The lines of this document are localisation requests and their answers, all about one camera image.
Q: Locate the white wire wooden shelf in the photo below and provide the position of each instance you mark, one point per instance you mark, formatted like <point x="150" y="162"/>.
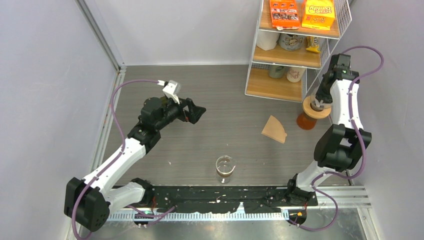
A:
<point x="260" y="84"/>

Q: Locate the wooden ring dripper holder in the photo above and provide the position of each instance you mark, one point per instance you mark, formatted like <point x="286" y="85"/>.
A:
<point x="312" y="113"/>

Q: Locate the orange snack box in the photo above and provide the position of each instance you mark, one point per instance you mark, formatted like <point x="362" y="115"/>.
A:
<point x="284" y="14"/>

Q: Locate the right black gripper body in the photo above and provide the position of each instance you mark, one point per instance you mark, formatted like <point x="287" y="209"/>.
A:
<point x="323" y="93"/>

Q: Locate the white printed cup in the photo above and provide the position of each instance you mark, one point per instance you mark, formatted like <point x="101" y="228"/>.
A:
<point x="295" y="74"/>

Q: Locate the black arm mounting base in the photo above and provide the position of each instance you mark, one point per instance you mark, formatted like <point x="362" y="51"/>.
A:
<point x="220" y="199"/>

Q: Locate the yellow snack packet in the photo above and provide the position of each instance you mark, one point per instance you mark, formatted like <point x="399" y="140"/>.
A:
<point x="313" y="44"/>

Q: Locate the yellow scrub daddy box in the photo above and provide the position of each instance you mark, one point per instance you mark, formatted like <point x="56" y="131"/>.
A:
<point x="318" y="14"/>

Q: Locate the grey green cup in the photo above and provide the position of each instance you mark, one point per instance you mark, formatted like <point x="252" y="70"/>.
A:
<point x="276" y="71"/>

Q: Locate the clear glass dripper cone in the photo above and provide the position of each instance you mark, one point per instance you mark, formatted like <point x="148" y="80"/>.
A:
<point x="322" y="96"/>

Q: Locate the orange glass carafe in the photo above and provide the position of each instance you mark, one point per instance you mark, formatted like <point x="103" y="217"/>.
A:
<point x="306" y="122"/>

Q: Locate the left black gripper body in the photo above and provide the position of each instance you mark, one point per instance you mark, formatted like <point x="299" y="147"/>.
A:
<point x="177" y="112"/>

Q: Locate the glass beaker with coffee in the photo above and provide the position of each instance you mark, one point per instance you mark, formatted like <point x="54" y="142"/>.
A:
<point x="224" y="168"/>

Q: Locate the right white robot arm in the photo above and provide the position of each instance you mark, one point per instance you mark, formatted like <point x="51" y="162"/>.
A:
<point x="342" y="145"/>

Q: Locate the white paper coffee filter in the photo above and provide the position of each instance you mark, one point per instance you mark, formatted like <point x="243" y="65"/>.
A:
<point x="320" y="105"/>

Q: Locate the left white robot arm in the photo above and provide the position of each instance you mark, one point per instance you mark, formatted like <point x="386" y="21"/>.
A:
<point x="89" y="201"/>

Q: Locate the grey printed mug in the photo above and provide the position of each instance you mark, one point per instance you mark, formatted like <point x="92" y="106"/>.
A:
<point x="290" y="42"/>

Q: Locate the brown paper coffee filter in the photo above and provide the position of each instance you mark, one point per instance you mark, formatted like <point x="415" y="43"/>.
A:
<point x="274" y="130"/>

